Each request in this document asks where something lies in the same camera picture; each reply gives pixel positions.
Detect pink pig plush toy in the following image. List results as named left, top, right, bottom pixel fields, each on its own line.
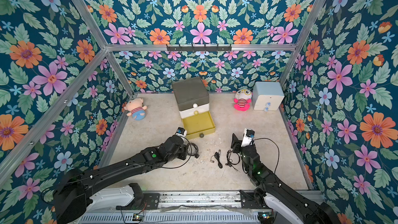
left=123, top=98, right=147, bottom=121

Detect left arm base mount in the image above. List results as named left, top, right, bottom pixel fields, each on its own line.
left=116, top=183, right=160, bottom=211

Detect three-tier colored drawer cabinet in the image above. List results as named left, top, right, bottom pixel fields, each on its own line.
left=172, top=77, right=210, bottom=119

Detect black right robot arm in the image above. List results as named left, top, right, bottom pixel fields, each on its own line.
left=231, top=134, right=340, bottom=224

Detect black wired earphones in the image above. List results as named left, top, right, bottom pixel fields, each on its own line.
left=187, top=143, right=200, bottom=159
left=210, top=150, right=223, bottom=169
left=226, top=150, right=241, bottom=172

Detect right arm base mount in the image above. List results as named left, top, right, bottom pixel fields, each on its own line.
left=239, top=189, right=270, bottom=209

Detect white blue mini drawer cabinet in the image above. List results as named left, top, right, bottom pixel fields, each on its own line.
left=252, top=82, right=285, bottom=112

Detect pink white plush toy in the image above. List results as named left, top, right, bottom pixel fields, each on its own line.
left=234, top=88, right=252, bottom=112

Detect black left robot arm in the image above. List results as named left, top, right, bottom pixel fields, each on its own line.
left=53, top=135, right=191, bottom=224

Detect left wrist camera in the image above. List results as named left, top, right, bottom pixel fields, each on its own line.
left=175, top=127, right=187, bottom=138

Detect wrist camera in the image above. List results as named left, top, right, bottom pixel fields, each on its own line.
left=175, top=127, right=187, bottom=138
left=241, top=128, right=255, bottom=147

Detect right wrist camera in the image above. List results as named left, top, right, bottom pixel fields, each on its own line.
left=241, top=128, right=255, bottom=147

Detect black hook rail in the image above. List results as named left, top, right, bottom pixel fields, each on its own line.
left=166, top=44, right=232, bottom=52

